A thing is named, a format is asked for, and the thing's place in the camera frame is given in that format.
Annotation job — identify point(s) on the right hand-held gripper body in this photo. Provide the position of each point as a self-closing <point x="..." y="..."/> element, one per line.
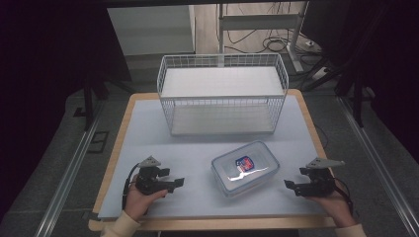
<point x="318" y="184"/>

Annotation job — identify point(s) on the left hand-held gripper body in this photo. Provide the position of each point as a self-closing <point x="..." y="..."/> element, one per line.
<point x="149" y="182"/>

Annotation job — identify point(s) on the person's left hand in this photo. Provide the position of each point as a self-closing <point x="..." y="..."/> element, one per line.
<point x="138" y="201"/>

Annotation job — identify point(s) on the person's right hand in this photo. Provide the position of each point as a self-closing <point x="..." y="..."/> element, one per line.
<point x="333" y="205"/>

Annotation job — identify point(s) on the white table mat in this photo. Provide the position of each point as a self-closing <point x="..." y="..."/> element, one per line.
<point x="184" y="154"/>

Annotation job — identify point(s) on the clear plastic food container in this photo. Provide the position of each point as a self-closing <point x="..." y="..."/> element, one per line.
<point x="245" y="168"/>

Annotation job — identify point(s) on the black floor plate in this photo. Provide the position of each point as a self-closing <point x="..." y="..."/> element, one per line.
<point x="98" y="142"/>

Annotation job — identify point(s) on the black stand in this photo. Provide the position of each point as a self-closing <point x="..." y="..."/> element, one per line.
<point x="89" y="98"/>
<point x="354" y="95"/>

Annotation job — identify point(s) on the white power strip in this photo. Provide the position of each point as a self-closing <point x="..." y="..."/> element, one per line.
<point x="310" y="43"/>

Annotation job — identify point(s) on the metal floor rail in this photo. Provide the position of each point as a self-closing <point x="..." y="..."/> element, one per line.
<point x="378" y="164"/>
<point x="67" y="181"/>

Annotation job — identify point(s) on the white metal desk frame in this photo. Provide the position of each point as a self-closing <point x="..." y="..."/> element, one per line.
<point x="260" y="22"/>

